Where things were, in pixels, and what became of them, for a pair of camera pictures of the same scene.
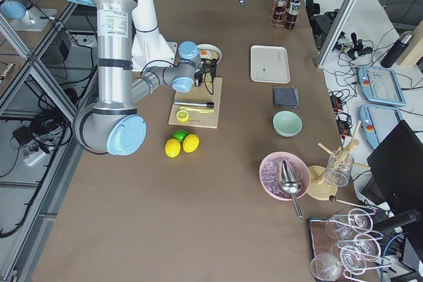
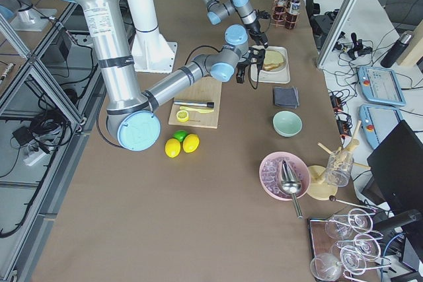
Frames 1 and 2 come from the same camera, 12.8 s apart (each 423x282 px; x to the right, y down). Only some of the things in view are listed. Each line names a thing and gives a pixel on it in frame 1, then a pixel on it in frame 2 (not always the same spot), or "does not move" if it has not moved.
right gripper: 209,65 to 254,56
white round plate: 211,47 to 283,65
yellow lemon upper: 190,142 does not move
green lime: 180,135 does not move
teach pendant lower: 378,121 does not move
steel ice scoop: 290,184 does not move
